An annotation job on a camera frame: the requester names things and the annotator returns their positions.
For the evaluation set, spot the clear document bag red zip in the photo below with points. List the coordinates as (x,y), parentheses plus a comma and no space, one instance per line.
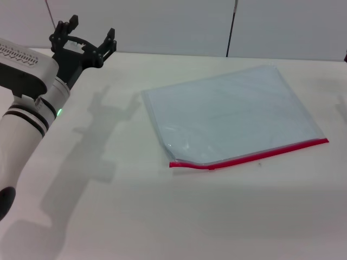
(230,113)

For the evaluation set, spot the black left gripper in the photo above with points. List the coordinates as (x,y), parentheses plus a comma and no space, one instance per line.
(70,58)

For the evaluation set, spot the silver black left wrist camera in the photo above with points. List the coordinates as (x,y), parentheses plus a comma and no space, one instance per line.
(24,67)

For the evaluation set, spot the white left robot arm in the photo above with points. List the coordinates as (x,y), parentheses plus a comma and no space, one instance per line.
(24,135)

